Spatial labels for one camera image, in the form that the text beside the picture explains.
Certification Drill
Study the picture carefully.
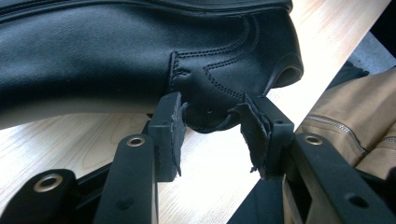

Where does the black leather boot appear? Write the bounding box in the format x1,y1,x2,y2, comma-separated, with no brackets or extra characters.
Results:
0,0,304,134

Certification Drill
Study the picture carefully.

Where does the tan leather boot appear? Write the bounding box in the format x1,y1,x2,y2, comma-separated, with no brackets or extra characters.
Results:
294,67,396,181

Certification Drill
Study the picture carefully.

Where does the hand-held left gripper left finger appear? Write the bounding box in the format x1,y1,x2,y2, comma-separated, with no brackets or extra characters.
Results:
148,91,190,183

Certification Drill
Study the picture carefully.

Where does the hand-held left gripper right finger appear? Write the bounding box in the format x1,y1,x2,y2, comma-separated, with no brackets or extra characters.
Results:
227,92,295,181

